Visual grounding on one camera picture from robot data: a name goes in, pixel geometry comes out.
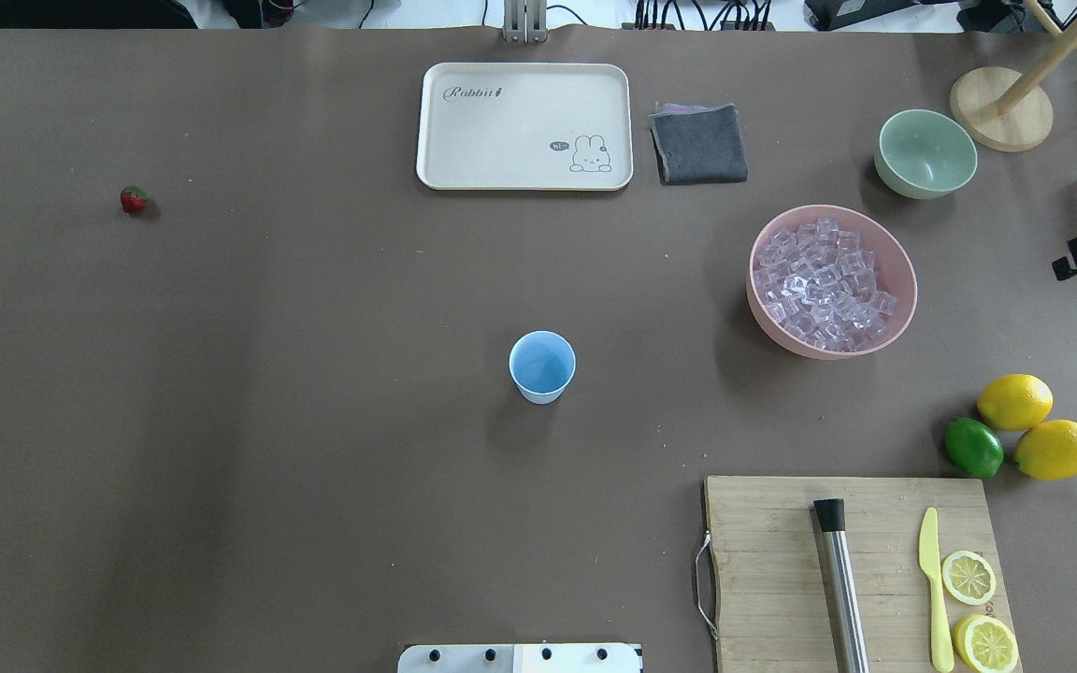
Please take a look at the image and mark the wooden cup stand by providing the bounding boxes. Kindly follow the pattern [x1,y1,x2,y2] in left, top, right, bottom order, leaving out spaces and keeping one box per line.
[949,1,1077,152]

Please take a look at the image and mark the green lime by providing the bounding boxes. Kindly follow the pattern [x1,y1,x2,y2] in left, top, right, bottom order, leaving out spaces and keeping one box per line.
[943,417,1005,479]

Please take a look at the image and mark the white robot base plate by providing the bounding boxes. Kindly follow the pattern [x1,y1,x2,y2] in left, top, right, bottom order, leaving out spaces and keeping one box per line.
[396,642,644,672]

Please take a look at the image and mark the light blue cup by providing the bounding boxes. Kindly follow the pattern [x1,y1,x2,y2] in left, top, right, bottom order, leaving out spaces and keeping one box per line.
[508,331,577,405]

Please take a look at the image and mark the lemon half lower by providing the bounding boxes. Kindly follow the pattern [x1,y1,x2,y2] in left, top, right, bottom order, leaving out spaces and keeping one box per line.
[953,616,1020,672]

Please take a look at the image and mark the yellow lemon upper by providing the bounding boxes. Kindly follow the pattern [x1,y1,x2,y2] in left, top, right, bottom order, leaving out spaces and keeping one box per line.
[976,374,1053,432]

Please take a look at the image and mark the lemon half upper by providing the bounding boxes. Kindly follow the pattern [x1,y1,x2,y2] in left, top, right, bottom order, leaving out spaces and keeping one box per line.
[940,550,998,606]

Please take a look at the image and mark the red strawberry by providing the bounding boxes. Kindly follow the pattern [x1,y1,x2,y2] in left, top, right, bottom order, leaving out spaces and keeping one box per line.
[120,186,149,216]

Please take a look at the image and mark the cream rabbit tray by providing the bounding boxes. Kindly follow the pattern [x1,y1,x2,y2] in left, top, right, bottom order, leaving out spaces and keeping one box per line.
[415,64,634,192]

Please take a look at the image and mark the pink bowl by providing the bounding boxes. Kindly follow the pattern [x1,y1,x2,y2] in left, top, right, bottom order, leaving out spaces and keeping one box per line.
[746,205,919,361]

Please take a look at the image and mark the grey folded cloth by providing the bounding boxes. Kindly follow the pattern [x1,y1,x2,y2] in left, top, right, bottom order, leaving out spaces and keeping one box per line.
[647,103,749,186]

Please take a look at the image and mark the lemon half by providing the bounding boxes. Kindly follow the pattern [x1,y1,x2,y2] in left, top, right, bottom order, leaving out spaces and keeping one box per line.
[953,616,1020,672]
[940,550,998,606]

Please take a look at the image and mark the steel muddler black tip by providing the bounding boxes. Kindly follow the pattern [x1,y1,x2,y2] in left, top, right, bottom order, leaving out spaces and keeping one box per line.
[812,497,870,672]

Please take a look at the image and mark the pile of clear ice cubes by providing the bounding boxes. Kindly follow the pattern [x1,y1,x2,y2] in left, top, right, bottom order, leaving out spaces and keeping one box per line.
[754,218,898,353]

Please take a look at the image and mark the aluminium frame post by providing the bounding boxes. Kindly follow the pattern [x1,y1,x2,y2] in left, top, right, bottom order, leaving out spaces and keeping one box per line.
[503,0,548,44]

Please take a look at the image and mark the bamboo cutting board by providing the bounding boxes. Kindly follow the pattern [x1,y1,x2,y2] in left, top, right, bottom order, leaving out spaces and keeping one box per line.
[702,476,1012,672]

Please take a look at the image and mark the yellow lemon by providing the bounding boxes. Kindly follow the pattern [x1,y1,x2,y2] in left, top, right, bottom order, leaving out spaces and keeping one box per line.
[1012,419,1077,480]
[976,374,1053,432]

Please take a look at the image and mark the green ceramic bowl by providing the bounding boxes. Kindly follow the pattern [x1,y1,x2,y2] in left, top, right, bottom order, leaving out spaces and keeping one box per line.
[873,109,978,200]

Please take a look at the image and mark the yellow lemon lower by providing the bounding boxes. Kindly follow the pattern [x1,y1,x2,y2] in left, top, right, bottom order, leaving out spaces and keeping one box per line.
[1012,419,1077,480]

